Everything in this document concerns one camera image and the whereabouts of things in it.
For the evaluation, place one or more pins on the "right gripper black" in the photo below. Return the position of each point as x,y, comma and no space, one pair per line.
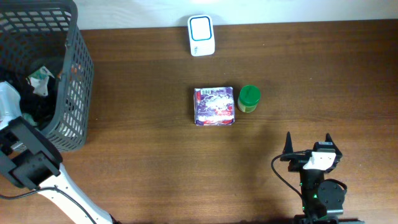
298,160

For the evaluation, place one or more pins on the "green lid jar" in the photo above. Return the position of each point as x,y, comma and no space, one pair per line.
248,99

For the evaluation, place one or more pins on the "purple white sanitary pad pack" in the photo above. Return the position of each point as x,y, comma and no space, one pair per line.
214,106

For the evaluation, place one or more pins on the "small teal tissue packet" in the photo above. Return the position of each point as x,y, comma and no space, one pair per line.
39,80

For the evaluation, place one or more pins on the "orange small box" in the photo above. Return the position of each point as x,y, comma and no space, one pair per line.
76,70

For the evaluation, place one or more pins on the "teal wet wipes pack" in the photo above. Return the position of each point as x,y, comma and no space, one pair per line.
29,118

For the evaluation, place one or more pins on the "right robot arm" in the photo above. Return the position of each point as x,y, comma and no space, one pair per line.
322,199

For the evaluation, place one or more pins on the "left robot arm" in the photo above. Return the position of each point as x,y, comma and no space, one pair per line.
29,160

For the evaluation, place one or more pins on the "white barcode scanner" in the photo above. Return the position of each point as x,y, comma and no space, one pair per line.
201,35

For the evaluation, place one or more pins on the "grey plastic mesh basket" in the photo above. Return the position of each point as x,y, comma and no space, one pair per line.
45,33

